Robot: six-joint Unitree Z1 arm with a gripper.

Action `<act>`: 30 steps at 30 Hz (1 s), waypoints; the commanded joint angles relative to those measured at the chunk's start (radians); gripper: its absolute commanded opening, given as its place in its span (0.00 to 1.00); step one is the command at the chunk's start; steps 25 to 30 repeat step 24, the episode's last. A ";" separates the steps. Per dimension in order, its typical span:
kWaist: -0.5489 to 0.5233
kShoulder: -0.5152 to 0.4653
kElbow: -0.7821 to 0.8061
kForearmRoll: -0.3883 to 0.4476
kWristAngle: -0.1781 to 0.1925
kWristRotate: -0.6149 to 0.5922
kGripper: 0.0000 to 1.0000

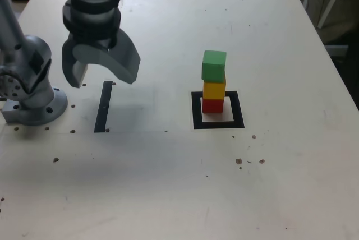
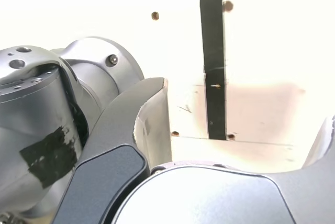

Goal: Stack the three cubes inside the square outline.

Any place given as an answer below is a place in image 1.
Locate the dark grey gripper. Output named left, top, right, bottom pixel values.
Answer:
left=61, top=29, right=141, bottom=89

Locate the green cube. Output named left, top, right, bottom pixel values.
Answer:
left=201, top=50, right=227, bottom=81

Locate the yellow cube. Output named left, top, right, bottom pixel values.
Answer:
left=202, top=79, right=227, bottom=100

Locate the red cube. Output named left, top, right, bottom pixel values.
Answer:
left=202, top=97, right=224, bottom=114

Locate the black tape square outline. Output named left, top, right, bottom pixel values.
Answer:
left=191, top=90, right=245, bottom=130

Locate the black tape strip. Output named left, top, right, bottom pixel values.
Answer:
left=94, top=81, right=113, bottom=133

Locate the grey metal rail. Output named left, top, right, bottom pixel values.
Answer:
left=324, top=43, right=350, bottom=56

